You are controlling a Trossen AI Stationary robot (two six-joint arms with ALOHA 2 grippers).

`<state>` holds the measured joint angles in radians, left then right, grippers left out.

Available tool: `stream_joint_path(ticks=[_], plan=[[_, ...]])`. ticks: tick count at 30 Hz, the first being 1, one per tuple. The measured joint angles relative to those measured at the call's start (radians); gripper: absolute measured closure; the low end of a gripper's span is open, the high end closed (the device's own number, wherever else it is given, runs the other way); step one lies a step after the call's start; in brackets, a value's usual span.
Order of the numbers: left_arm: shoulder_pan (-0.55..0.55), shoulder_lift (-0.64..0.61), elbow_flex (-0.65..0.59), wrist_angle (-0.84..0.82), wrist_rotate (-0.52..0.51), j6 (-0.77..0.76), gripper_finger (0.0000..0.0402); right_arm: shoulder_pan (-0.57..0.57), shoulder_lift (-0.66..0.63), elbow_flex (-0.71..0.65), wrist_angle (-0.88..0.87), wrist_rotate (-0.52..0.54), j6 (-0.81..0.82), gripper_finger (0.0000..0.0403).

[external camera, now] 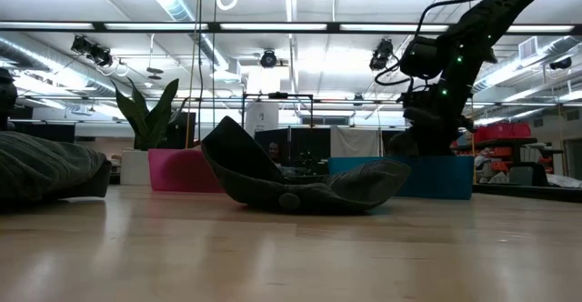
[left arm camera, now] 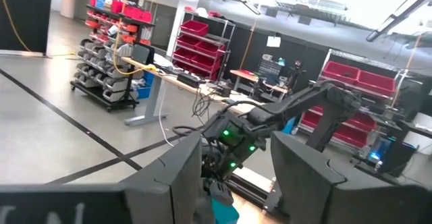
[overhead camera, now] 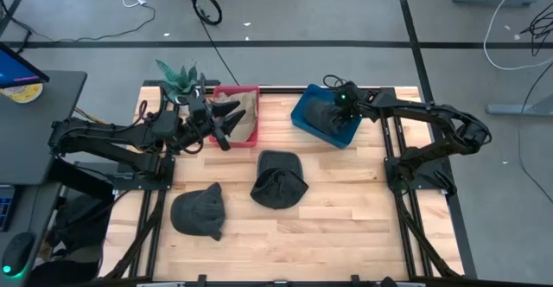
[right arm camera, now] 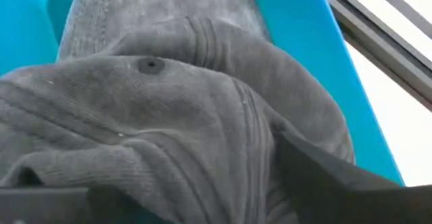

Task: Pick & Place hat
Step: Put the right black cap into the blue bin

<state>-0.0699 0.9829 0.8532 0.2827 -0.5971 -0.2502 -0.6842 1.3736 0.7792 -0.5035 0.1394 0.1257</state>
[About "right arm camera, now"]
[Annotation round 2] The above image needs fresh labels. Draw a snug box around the grey aluminium frame rail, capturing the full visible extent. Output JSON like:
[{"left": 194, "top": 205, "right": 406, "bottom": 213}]
[
  {"left": 319, "top": 0, "right": 432, "bottom": 112},
  {"left": 362, "top": 0, "right": 432, "bottom": 39}
]

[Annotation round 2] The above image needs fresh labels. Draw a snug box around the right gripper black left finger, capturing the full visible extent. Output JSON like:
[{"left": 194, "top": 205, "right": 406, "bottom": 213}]
[{"left": 0, "top": 184, "right": 178, "bottom": 224}]

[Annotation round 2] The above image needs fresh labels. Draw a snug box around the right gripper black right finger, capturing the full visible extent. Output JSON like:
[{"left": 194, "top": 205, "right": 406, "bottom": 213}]
[{"left": 273, "top": 129, "right": 432, "bottom": 224}]

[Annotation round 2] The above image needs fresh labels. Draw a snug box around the teal plastic bin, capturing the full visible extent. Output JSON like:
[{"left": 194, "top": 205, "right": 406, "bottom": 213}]
[{"left": 0, "top": 0, "right": 406, "bottom": 187}]

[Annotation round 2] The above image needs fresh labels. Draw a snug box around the dark grey corduroy cap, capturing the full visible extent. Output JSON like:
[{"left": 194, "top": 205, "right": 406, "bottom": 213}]
[
  {"left": 0, "top": 55, "right": 304, "bottom": 224},
  {"left": 57, "top": 0, "right": 356, "bottom": 166}
]

